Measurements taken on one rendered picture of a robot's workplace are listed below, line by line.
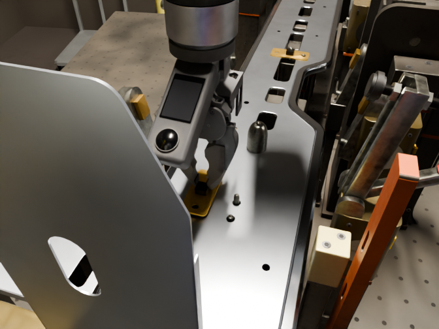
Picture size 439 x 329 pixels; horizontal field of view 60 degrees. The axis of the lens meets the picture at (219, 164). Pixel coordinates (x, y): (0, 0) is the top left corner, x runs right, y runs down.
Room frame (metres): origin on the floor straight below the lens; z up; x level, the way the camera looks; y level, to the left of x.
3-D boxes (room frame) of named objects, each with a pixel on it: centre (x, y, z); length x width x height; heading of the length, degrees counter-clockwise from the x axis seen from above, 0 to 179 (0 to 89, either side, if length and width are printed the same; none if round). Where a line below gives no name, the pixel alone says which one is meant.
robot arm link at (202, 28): (0.39, 0.02, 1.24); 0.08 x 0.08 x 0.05
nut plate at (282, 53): (0.80, -0.16, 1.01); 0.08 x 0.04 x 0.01; 72
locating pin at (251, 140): (0.47, -0.06, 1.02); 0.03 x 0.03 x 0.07
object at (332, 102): (0.63, -0.23, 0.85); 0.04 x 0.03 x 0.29; 163
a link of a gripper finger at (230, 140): (0.36, 0.00, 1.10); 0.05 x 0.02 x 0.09; 73
